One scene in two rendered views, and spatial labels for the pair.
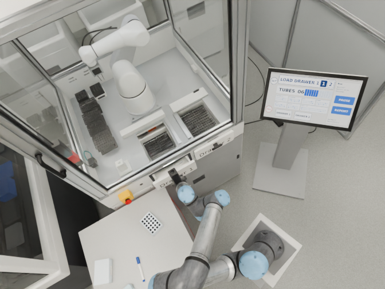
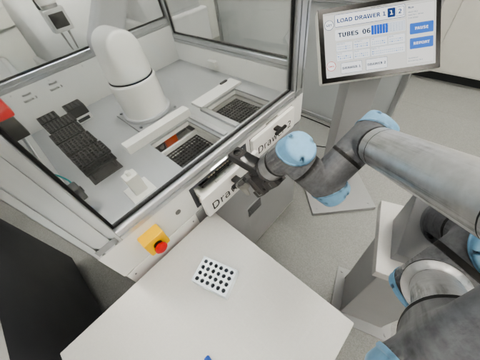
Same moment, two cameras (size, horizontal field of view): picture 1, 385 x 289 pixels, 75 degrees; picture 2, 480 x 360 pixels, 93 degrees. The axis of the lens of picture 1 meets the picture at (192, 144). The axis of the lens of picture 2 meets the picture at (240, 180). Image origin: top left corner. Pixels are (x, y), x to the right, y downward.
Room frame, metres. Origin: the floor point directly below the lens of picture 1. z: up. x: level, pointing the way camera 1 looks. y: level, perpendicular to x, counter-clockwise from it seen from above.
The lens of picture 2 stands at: (0.15, 0.36, 1.52)
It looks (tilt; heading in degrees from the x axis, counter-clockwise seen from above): 49 degrees down; 335
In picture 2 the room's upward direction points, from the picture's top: 11 degrees counter-clockwise
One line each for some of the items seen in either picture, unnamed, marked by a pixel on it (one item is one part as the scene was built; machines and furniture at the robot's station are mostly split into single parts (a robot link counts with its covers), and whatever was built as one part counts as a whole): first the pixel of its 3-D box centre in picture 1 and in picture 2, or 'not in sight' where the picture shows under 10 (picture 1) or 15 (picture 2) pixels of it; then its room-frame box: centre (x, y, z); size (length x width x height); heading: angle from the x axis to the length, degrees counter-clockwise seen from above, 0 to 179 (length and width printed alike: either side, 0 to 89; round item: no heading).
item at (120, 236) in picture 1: (154, 255); (225, 348); (0.32, 0.50, 0.38); 0.62 x 0.58 x 0.76; 104
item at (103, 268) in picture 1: (103, 272); not in sight; (0.25, 0.71, 0.79); 0.13 x 0.09 x 0.05; 174
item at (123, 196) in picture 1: (126, 196); (154, 240); (0.61, 0.49, 0.88); 0.07 x 0.05 x 0.07; 104
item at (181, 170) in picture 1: (175, 175); (233, 182); (0.66, 0.16, 0.87); 0.29 x 0.02 x 0.11; 104
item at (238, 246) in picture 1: (260, 254); (384, 281); (0.12, -0.23, 0.38); 0.30 x 0.30 x 0.76; 32
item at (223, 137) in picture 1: (214, 144); (273, 132); (0.78, -0.14, 0.87); 0.29 x 0.02 x 0.11; 104
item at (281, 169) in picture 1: (290, 144); (347, 136); (0.79, -0.73, 0.51); 0.50 x 0.45 x 1.02; 149
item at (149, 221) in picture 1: (151, 223); (215, 276); (0.43, 0.38, 0.78); 0.12 x 0.08 x 0.04; 32
